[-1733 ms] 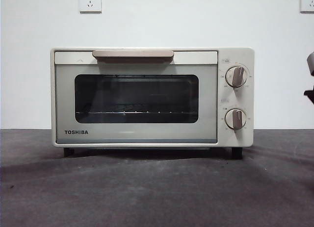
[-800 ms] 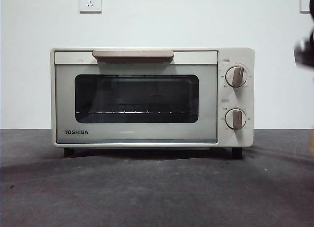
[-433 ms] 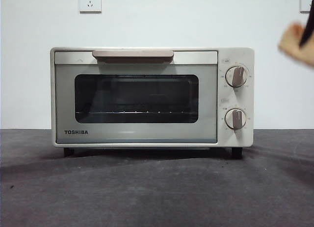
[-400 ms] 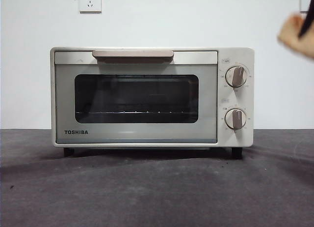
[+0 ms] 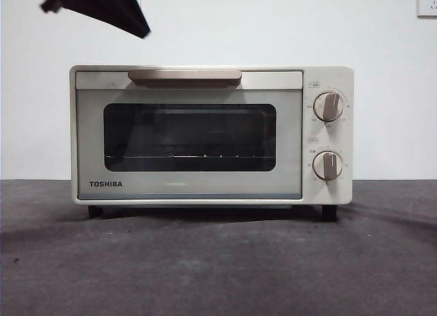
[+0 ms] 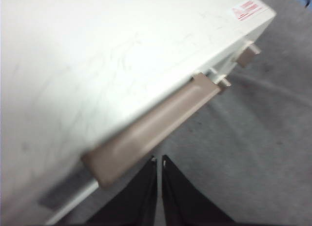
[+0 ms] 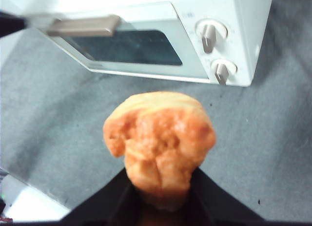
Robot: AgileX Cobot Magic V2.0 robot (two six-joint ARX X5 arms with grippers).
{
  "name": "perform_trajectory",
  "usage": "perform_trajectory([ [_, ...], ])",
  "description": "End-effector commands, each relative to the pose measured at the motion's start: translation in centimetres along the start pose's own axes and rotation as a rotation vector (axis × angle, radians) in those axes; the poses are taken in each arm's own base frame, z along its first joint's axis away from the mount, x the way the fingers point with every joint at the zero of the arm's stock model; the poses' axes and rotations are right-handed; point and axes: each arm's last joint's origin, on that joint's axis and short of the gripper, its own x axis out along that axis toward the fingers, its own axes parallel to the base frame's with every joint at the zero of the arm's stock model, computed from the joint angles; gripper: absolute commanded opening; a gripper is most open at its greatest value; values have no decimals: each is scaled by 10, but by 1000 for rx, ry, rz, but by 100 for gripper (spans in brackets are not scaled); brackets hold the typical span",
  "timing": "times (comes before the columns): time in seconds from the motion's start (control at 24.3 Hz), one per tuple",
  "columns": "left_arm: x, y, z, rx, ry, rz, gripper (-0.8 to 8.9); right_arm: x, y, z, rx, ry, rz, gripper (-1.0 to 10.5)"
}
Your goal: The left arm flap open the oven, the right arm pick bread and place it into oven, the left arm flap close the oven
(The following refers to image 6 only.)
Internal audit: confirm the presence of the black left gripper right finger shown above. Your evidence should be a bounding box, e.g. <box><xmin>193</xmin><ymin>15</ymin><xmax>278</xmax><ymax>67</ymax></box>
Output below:
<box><xmin>161</xmin><ymin>154</ymin><xmax>235</xmax><ymax>226</ymax></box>

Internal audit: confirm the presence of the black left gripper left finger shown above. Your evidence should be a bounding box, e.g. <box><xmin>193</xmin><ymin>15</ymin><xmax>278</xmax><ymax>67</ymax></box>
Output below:
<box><xmin>87</xmin><ymin>157</ymin><xmax>158</xmax><ymax>226</ymax></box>

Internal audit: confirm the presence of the oven door with beige handle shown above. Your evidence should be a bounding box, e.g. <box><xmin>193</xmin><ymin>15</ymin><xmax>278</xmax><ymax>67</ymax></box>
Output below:
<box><xmin>39</xmin><ymin>72</ymin><xmax>226</xmax><ymax>226</ymax></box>

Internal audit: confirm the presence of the beige oven control knob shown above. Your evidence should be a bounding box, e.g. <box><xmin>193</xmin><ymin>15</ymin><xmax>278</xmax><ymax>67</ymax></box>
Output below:
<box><xmin>236</xmin><ymin>40</ymin><xmax>261</xmax><ymax>68</ymax></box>
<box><xmin>210</xmin><ymin>68</ymin><xmax>232</xmax><ymax>89</ymax></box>

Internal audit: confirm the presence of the white Toshiba toaster oven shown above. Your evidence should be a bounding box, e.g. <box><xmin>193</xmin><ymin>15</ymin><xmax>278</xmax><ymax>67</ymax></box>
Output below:
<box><xmin>0</xmin><ymin>0</ymin><xmax>277</xmax><ymax>226</ymax></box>

